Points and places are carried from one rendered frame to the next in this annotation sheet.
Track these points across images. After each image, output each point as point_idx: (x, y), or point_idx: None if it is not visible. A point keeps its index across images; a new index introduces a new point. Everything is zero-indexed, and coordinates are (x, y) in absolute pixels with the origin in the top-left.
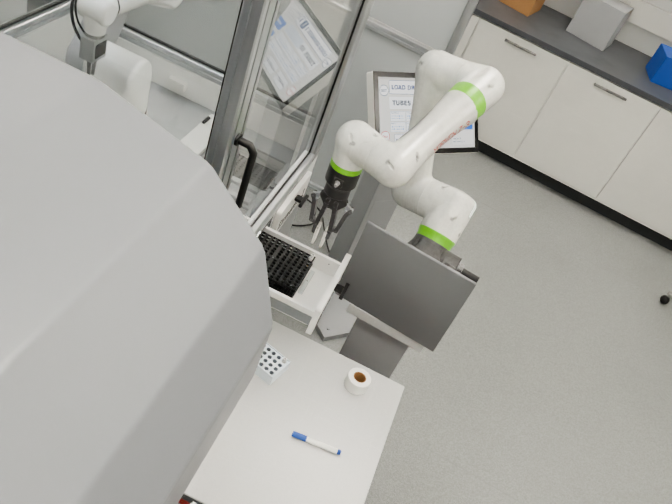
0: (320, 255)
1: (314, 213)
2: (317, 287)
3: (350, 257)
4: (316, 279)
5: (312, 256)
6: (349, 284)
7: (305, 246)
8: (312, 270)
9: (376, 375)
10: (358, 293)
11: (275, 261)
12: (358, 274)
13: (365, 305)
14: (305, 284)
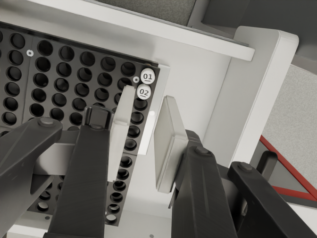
0: (177, 41)
1: (24, 199)
2: (184, 111)
3: (293, 54)
4: (179, 83)
5: (146, 89)
6: (277, 161)
7: (117, 18)
8: (164, 51)
9: (307, 214)
10: (297, 64)
11: (44, 97)
12: (311, 66)
13: (310, 71)
14: (149, 128)
